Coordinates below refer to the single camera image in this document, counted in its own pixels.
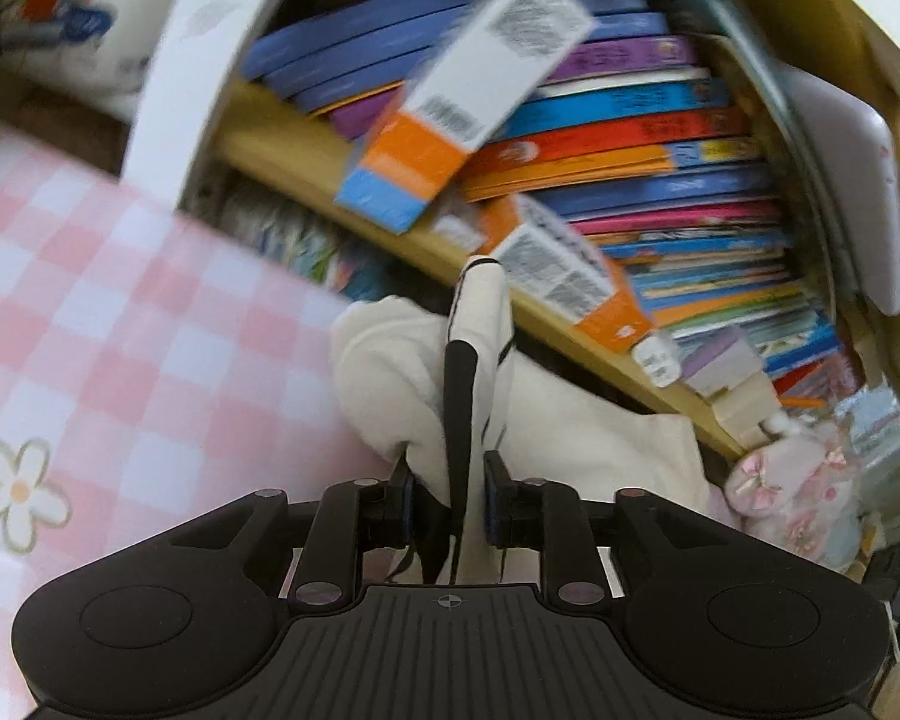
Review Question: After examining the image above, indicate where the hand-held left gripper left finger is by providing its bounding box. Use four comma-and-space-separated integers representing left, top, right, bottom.
166, 459, 415, 611

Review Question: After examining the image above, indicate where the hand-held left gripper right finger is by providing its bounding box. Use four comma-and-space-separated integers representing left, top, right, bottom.
484, 451, 728, 611

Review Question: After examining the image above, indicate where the cream cloth bag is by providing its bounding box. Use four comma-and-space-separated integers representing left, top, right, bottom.
328, 255, 713, 587

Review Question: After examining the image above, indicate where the pink white plush toy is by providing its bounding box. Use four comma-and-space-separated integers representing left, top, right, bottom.
722, 416, 865, 572

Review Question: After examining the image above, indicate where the small white box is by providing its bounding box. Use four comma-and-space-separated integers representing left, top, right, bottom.
630, 334, 682, 389

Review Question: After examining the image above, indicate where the small beige box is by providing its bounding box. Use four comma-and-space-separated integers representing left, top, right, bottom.
711, 373, 782, 445

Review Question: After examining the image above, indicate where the orange white cardboard box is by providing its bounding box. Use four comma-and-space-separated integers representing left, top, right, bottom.
476, 193, 655, 355
334, 0, 599, 235

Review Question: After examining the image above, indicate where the white card box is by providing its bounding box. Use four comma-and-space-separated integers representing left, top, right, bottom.
679, 330, 767, 400

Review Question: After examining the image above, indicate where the pink checked table mat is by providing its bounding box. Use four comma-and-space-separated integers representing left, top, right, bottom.
0, 112, 421, 616

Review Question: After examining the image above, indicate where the wooden bookshelf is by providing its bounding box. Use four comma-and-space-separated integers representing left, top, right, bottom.
214, 0, 900, 462

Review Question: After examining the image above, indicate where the row of colourful books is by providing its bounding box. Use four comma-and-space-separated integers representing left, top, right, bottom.
240, 0, 863, 410

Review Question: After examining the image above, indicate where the white flat tablet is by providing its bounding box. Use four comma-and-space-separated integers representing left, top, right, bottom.
761, 60, 900, 316

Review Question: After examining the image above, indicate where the white shelf unit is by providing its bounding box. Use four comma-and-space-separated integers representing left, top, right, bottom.
122, 0, 323, 212

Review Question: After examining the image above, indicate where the white blue printed container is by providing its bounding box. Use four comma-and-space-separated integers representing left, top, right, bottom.
0, 0, 200, 121

